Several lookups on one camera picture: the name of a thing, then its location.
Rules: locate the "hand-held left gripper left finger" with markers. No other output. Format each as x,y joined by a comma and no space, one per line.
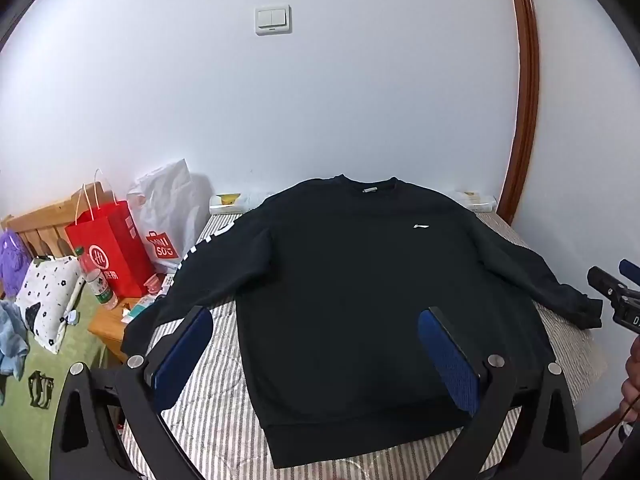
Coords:
182,355

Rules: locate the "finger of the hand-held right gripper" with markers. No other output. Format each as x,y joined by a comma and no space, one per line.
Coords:
607,285
631,271

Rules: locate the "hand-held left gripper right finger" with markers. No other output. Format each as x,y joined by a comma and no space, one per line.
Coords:
445,355

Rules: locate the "black sweatshirt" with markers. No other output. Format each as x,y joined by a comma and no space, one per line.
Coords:
340,270

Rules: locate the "person's right hand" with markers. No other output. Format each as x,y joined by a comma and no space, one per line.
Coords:
634,390

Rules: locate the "striped mattress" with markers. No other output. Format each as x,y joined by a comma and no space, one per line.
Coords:
220,410

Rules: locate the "wooden nightstand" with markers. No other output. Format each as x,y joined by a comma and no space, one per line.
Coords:
107,327

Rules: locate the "clear plastic bottle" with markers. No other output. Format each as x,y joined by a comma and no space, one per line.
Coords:
100,285

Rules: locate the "green bed sheet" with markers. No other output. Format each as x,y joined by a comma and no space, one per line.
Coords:
75,332

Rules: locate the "red box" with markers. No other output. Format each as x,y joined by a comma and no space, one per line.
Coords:
115,245

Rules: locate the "white floral pillow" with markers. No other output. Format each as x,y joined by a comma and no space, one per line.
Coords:
47,290

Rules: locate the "white plastic bag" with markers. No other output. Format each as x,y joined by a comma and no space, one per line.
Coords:
170,200

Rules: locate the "light blue cloth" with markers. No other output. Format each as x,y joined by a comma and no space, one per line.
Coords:
12,335

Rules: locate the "wooden headboard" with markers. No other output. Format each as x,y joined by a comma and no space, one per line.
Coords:
45,220

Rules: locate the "purple plush cloth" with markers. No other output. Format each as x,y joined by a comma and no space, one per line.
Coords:
12,260

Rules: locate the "brown wooden door frame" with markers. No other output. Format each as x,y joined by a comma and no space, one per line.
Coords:
527,85

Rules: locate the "white wall switch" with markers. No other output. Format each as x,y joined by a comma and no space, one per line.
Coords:
272,20

